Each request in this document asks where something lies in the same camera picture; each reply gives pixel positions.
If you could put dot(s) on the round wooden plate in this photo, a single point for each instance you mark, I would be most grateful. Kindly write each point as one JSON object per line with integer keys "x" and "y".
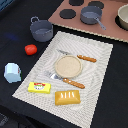
{"x": 68, "y": 66}

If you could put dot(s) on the red tomato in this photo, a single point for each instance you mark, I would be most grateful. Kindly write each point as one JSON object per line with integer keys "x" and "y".
{"x": 30, "y": 49}

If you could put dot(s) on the knife with orange handle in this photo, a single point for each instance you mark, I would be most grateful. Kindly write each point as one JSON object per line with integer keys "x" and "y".
{"x": 79, "y": 56}

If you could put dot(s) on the fork with orange handle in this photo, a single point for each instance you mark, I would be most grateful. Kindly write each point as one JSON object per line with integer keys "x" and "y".
{"x": 66, "y": 80}

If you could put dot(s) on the grey cooking pot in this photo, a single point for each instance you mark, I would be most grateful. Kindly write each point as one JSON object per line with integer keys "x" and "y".
{"x": 41, "y": 30}

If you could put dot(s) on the brown stove top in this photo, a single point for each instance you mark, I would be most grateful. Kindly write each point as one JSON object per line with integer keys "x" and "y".
{"x": 110, "y": 11}

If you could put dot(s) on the light blue cup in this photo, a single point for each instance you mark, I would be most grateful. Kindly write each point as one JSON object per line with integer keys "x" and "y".
{"x": 12, "y": 73}

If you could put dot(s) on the orange bread loaf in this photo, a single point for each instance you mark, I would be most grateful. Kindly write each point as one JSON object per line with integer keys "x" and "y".
{"x": 67, "y": 97}

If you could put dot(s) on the yellow butter box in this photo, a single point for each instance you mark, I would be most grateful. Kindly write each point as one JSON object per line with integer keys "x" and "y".
{"x": 39, "y": 87}

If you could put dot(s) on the woven beige placemat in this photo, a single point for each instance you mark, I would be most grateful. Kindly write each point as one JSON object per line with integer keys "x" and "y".
{"x": 92, "y": 75}

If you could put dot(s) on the beige bowl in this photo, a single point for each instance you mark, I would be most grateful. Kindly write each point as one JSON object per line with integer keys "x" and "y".
{"x": 123, "y": 16}

